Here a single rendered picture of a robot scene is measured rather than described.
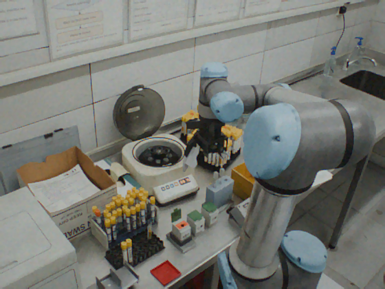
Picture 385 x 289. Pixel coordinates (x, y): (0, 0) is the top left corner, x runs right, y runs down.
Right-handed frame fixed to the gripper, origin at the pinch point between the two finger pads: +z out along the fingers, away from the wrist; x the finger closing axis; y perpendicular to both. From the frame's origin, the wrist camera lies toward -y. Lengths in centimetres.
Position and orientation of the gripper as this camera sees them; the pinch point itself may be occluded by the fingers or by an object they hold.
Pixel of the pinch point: (203, 164)
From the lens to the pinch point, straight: 126.7
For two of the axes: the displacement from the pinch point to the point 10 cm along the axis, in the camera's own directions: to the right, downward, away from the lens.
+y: 4.8, 5.1, -7.1
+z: -0.4, 8.2, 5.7
